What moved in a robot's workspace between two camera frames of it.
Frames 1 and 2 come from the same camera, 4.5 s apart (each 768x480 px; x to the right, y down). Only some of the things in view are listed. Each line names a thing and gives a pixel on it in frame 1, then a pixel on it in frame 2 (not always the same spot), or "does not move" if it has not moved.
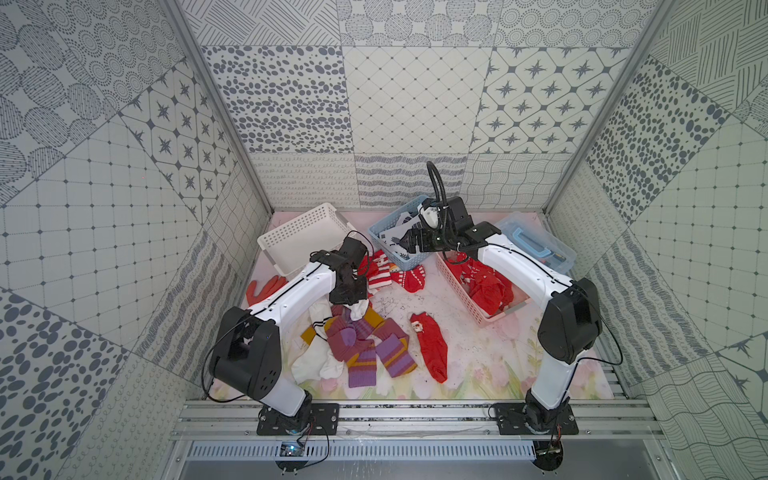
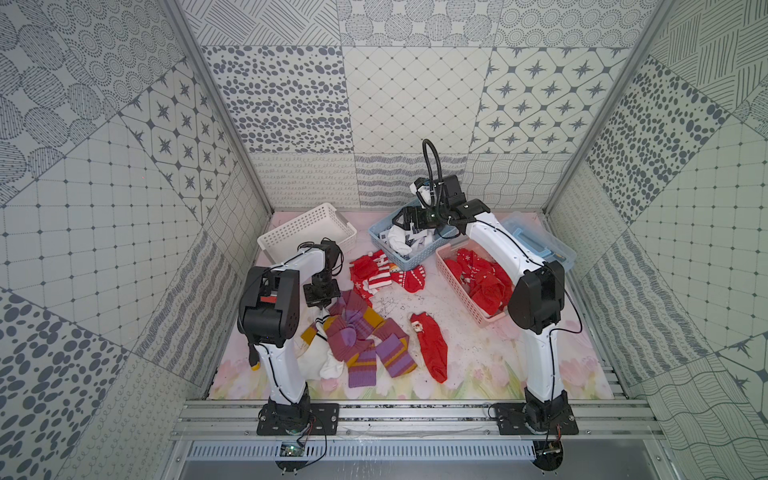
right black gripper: [422, 234] → [417, 218]
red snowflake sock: [491, 290] does not move
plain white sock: [315, 362] does not move
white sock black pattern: [392, 237] does not move
